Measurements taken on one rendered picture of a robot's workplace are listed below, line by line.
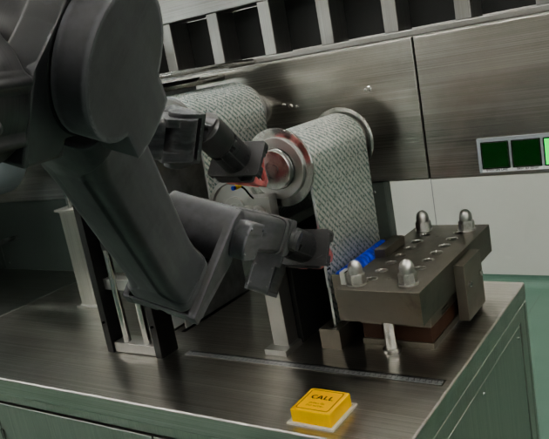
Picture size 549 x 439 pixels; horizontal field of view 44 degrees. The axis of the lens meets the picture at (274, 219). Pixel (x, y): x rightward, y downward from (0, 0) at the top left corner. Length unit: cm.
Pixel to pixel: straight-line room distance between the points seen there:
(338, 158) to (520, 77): 38
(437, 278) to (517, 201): 273
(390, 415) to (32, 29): 87
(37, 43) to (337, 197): 106
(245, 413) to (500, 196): 298
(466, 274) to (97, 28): 109
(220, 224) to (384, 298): 57
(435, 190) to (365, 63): 260
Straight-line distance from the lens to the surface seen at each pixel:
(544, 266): 403
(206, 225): 68
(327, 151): 130
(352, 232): 138
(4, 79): 29
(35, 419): 161
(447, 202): 407
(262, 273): 111
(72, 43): 31
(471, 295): 135
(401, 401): 112
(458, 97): 145
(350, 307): 124
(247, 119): 150
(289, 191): 126
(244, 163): 116
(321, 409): 108
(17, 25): 32
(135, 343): 149
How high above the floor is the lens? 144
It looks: 13 degrees down
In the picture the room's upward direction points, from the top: 10 degrees counter-clockwise
